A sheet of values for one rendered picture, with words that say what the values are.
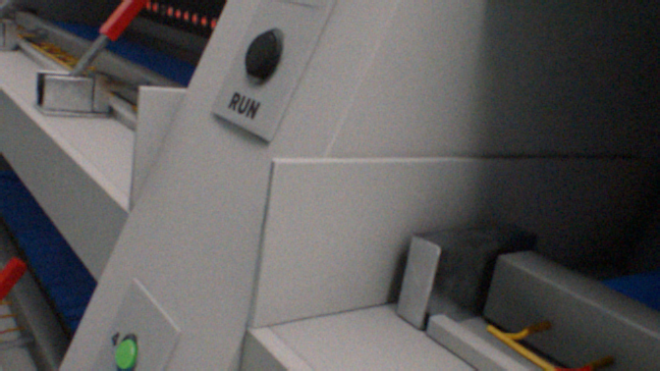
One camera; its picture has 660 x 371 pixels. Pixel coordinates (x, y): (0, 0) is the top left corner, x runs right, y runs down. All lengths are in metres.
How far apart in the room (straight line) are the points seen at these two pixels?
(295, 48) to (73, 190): 0.17
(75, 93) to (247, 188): 0.24
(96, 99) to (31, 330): 0.17
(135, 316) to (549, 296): 0.14
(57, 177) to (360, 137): 0.21
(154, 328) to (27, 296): 0.32
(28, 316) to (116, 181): 0.22
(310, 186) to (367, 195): 0.02
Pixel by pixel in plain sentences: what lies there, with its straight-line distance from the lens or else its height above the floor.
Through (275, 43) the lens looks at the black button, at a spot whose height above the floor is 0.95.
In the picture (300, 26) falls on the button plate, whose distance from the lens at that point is 0.22.
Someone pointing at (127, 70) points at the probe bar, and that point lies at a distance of 0.49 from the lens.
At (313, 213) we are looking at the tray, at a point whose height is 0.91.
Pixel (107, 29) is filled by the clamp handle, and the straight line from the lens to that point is 0.43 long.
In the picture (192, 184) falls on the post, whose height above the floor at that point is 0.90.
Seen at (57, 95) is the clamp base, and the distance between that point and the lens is 0.43.
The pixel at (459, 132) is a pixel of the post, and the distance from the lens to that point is 0.22.
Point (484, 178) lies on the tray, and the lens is 0.23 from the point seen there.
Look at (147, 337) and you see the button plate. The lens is 0.23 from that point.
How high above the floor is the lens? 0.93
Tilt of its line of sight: 3 degrees down
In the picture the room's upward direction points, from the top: 25 degrees clockwise
